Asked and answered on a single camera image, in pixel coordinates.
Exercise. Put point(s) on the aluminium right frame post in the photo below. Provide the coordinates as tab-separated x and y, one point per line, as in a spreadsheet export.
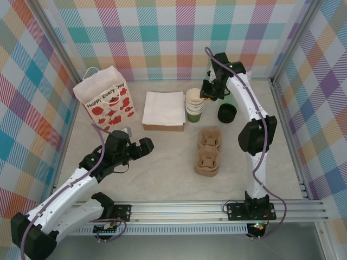
295	40

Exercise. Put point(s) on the aluminium left frame post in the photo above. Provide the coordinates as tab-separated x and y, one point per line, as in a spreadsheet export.
59	46

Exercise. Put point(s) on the right circuit board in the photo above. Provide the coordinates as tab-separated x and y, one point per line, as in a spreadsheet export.
259	227

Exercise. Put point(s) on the white red apple paper bag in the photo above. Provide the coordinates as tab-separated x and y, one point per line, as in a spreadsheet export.
108	108

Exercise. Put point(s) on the aluminium side rail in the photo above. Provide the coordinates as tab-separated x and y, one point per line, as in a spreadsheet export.
290	140

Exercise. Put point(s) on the aluminium frame post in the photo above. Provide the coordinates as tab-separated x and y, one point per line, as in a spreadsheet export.
295	40
59	46

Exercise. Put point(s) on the mint green holder cup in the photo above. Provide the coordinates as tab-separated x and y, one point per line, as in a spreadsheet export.
232	101

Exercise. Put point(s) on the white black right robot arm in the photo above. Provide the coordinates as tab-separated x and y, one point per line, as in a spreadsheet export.
254	178

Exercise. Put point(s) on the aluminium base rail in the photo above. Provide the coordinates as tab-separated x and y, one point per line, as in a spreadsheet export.
176	211

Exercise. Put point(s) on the brown cardboard napkin box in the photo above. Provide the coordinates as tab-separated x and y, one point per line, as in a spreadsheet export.
162	128

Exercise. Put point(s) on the white paper napkin stack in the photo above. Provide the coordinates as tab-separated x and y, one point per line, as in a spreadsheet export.
162	124

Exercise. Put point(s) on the left circuit board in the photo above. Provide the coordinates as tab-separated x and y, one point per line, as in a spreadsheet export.
107	228

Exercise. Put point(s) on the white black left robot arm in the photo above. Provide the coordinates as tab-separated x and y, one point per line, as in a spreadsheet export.
62	195

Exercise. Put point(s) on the circuit board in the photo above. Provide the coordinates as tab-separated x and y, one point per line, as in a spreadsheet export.
107	228
259	227

